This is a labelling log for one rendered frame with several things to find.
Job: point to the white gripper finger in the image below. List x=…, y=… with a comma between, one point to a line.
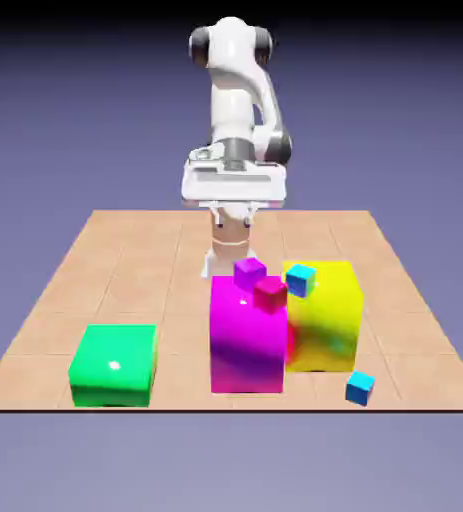
x=216, y=216
x=248, y=216

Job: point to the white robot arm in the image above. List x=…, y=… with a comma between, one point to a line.
x=231, y=80

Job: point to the large yellow box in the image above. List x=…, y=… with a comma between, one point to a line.
x=327, y=320

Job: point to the large magenta box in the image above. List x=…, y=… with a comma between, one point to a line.
x=247, y=344

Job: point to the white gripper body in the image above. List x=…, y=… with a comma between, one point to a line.
x=233, y=188

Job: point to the large green box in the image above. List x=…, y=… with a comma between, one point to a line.
x=113, y=360

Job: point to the small purple cube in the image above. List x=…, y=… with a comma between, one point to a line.
x=247, y=272

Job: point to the small blue cube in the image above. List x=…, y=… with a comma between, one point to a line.
x=301, y=279
x=360, y=388

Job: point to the small red cube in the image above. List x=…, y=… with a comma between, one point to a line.
x=270, y=296

